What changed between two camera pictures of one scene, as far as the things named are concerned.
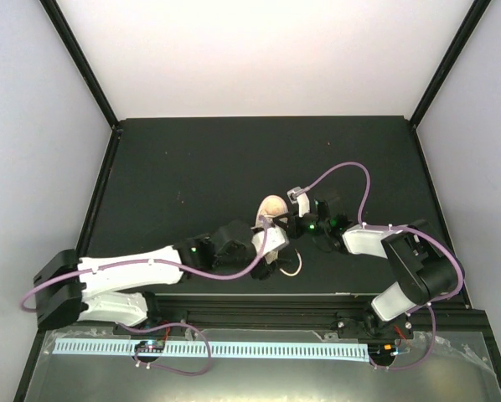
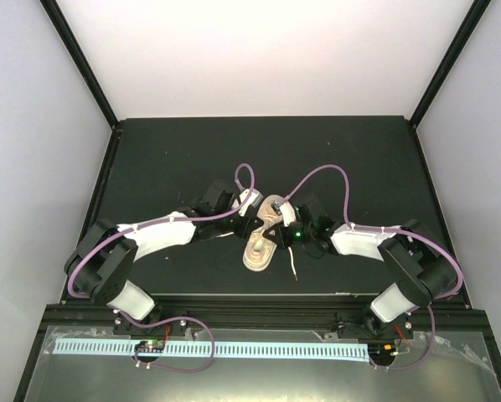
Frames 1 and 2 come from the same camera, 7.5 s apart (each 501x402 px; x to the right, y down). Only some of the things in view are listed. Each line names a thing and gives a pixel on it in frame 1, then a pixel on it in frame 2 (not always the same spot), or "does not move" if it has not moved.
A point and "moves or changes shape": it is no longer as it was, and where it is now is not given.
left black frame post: (62, 27) does not move
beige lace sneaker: (272, 208) does not move
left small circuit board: (151, 347) does not move
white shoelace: (299, 269) moves or changes shape
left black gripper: (263, 268) to (249, 224)
